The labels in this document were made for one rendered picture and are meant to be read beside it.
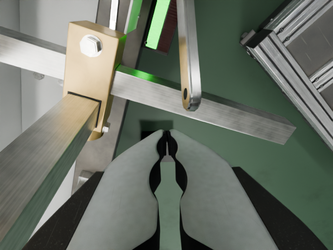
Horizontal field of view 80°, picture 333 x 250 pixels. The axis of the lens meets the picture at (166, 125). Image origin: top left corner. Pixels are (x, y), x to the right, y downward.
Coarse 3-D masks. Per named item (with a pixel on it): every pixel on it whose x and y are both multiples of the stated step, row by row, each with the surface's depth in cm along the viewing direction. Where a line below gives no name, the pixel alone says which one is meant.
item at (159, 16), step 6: (162, 0) 30; (168, 0) 30; (156, 6) 31; (162, 6) 31; (156, 12) 31; (162, 12) 31; (156, 18) 32; (162, 18) 32; (156, 24) 32; (162, 24) 32; (150, 30) 32; (156, 30) 32; (150, 36) 33; (156, 36) 33; (150, 42) 33; (156, 42) 33
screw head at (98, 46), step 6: (84, 36) 20; (90, 36) 20; (96, 36) 20; (84, 42) 19; (90, 42) 19; (96, 42) 19; (84, 48) 19; (90, 48) 19; (96, 48) 19; (102, 48) 20; (90, 54) 19; (96, 54) 20
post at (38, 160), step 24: (72, 96) 22; (48, 120) 17; (72, 120) 18; (96, 120) 24; (24, 144) 14; (48, 144) 15; (72, 144) 16; (0, 168) 12; (24, 168) 12; (48, 168) 13; (0, 192) 11; (24, 192) 11; (48, 192) 14; (0, 216) 10; (24, 216) 11; (0, 240) 9; (24, 240) 12
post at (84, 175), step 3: (81, 171) 46; (84, 171) 46; (81, 174) 45; (84, 174) 46; (87, 174) 46; (90, 174) 46; (81, 177) 45; (84, 177) 45; (87, 177) 45; (78, 180) 45; (81, 180) 45; (84, 180) 45; (78, 183) 44; (81, 183) 44; (78, 186) 43; (75, 189) 42
